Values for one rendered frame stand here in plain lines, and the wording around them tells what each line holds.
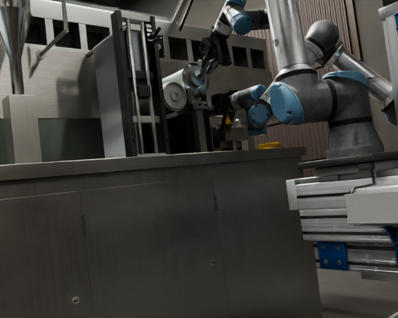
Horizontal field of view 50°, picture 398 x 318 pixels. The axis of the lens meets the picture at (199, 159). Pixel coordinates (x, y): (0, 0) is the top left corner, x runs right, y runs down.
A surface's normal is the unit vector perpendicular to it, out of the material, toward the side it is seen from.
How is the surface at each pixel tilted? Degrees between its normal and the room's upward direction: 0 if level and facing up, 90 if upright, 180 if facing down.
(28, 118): 90
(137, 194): 90
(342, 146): 72
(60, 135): 90
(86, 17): 90
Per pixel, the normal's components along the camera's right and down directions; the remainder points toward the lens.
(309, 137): -0.76, 0.05
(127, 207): 0.61, -0.12
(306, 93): 0.15, -0.20
